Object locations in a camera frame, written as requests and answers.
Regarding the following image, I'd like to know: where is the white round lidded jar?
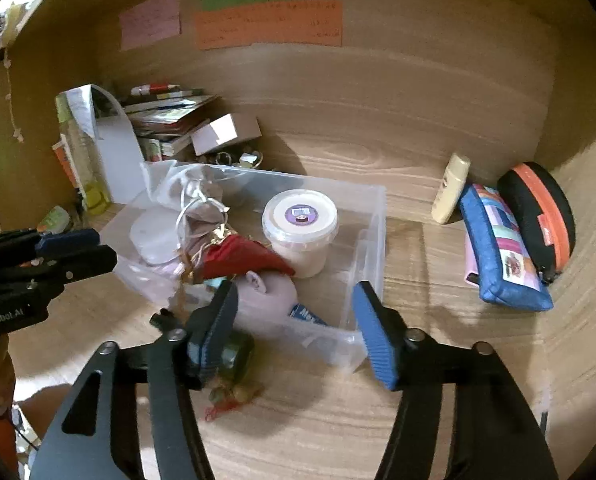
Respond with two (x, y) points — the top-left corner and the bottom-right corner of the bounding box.
(262, 188), (339, 279)

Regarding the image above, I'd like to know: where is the white magazine file holder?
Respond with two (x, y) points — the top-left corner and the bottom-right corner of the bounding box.
(58, 84), (147, 206)

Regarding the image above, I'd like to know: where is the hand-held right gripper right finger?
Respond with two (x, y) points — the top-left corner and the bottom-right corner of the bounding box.
(352, 281), (559, 480)

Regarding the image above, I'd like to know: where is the beaded charm with red tassel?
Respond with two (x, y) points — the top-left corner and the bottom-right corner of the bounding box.
(205, 380), (265, 422)

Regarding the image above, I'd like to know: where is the dark green case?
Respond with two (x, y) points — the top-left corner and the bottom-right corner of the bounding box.
(212, 332), (257, 387)

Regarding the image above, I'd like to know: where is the white string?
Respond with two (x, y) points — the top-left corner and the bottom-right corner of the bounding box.
(175, 194), (229, 262)

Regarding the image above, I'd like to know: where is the orange book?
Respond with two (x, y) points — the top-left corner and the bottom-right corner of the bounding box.
(52, 140), (81, 192)

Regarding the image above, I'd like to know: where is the white hanging cord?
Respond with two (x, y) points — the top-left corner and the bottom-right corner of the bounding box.
(0, 25), (24, 221)

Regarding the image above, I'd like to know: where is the small white cardboard box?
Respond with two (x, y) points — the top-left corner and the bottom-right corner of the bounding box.
(192, 112), (262, 157)

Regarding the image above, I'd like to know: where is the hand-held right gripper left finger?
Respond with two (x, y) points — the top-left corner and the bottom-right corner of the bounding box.
(30, 280), (241, 480)

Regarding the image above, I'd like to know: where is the orange sticky note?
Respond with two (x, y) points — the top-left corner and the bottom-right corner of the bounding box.
(194, 0), (343, 51)

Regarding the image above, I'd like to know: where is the red white pen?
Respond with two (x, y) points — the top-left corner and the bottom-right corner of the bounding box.
(130, 81), (181, 97)

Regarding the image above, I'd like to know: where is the pink sticky note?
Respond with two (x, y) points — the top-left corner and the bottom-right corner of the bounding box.
(119, 0), (182, 52)

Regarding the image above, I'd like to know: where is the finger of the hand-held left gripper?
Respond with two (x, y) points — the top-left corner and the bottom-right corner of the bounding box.
(0, 246), (118, 293)
(0, 228), (101, 266)

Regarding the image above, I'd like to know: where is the cream squeeze bottle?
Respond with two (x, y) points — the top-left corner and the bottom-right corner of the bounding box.
(431, 152), (471, 225)

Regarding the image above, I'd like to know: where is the red felt pouch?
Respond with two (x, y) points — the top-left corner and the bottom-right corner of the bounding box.
(195, 234), (297, 281)

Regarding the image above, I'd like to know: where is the wooden desktop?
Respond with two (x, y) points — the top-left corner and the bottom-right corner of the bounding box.
(8, 127), (556, 480)

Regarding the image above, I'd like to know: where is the stack of books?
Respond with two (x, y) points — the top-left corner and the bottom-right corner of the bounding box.
(120, 87), (219, 162)

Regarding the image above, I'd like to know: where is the pink flat case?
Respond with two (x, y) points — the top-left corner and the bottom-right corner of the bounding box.
(465, 230), (482, 287)

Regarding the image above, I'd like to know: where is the blue patchwork pencil case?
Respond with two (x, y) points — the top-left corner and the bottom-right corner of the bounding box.
(459, 183), (554, 312)

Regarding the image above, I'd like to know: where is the blue barcode card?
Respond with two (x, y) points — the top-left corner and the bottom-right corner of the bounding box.
(288, 302), (329, 327)

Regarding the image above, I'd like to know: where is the black orange round case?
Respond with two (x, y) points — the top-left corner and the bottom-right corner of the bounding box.
(497, 161), (576, 286)

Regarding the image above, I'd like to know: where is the clear plastic storage box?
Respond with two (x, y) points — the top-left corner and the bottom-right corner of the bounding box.
(99, 160), (387, 373)

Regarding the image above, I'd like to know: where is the brown braided cord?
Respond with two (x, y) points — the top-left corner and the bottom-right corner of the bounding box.
(174, 227), (239, 313)

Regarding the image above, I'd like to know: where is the mauve rounded pouch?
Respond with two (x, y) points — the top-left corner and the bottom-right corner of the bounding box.
(238, 270), (297, 319)

